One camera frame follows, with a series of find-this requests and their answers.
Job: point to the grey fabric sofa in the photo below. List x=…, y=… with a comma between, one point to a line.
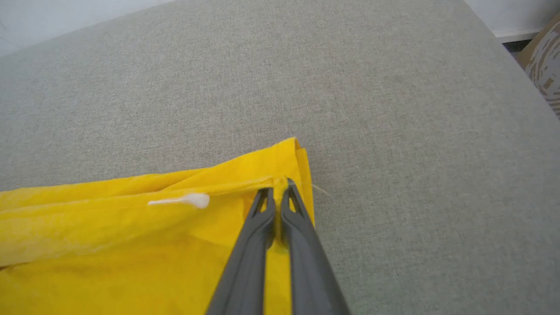
x=393, y=131

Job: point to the brown cardboard box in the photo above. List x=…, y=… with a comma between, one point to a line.
x=547, y=65

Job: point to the white baseboard strip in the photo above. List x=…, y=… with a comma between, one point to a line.
x=516, y=35

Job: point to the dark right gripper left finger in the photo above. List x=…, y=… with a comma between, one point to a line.
x=247, y=271

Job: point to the yellow garment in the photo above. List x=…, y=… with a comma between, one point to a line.
x=131, y=262

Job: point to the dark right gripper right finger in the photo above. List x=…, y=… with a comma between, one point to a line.
x=310, y=271

